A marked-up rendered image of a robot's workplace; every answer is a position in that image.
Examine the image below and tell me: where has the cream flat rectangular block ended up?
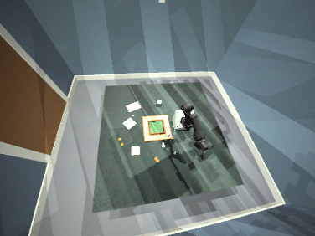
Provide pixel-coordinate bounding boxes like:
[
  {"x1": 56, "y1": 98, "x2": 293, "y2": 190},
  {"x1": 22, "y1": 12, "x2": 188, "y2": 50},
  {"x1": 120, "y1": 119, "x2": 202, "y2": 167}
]
[{"x1": 132, "y1": 146, "x2": 140, "y2": 156}]

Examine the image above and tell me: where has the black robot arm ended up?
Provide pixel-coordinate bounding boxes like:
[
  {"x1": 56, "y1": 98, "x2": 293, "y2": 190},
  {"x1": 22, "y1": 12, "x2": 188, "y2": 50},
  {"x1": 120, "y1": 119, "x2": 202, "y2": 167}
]
[{"x1": 180, "y1": 102, "x2": 209, "y2": 151}]

